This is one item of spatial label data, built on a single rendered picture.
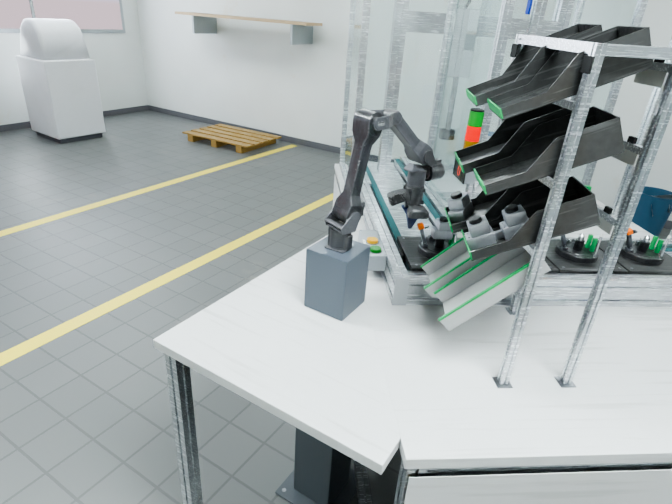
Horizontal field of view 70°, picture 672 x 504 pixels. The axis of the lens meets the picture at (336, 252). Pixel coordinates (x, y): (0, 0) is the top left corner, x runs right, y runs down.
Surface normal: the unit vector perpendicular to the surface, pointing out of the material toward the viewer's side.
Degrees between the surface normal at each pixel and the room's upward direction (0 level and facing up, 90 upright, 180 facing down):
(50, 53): 80
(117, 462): 0
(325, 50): 90
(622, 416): 0
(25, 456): 0
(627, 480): 90
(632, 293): 90
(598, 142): 90
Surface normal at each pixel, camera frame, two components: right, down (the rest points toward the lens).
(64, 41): 0.81, 0.15
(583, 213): -0.09, 0.44
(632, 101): -0.53, 0.35
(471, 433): 0.06, -0.89
